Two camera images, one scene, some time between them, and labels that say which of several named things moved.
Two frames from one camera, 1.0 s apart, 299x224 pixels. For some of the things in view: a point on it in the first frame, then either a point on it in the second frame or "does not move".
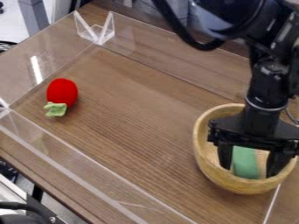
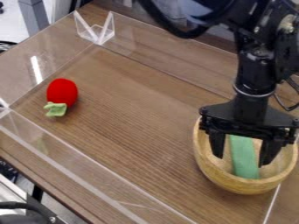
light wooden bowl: (208, 156) does not move
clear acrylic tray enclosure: (103, 92) does not move
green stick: (244, 163) does not move
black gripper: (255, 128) → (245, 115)
